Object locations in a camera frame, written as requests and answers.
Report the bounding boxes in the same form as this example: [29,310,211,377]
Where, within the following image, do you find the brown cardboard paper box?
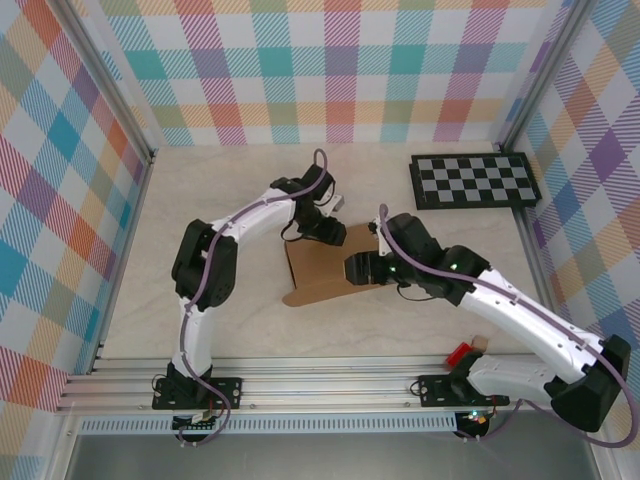
[281,223,401,308]

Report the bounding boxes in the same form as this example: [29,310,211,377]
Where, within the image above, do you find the black grey checkerboard panel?
[410,153,541,211]

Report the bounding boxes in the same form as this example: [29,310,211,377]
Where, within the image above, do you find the red block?
[446,342,476,366]

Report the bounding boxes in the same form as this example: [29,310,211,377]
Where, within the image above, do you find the small electronics board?
[172,409,222,433]
[458,409,491,437]

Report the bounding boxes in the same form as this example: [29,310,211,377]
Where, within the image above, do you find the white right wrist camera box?
[368,222,392,259]

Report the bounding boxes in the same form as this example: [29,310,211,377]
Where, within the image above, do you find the aluminium front rail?
[54,353,609,416]

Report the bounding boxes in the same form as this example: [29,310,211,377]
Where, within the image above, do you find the aluminium side rail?
[87,149,157,375]
[499,142,576,369]

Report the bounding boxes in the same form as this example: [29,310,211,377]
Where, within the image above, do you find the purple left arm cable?
[179,148,334,447]

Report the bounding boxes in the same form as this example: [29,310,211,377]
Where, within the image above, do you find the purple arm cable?
[378,203,634,447]
[179,148,334,447]

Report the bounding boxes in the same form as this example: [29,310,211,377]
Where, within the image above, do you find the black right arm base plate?
[417,373,510,409]

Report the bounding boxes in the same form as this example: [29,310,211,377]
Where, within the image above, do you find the slotted grey cable duct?
[79,417,459,435]

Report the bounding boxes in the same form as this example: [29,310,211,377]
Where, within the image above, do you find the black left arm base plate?
[152,375,244,411]

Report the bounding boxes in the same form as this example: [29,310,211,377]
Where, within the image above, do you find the aluminium frame post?
[493,0,595,154]
[49,0,159,166]

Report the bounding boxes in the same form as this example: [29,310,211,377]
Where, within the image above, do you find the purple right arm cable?
[378,203,634,447]

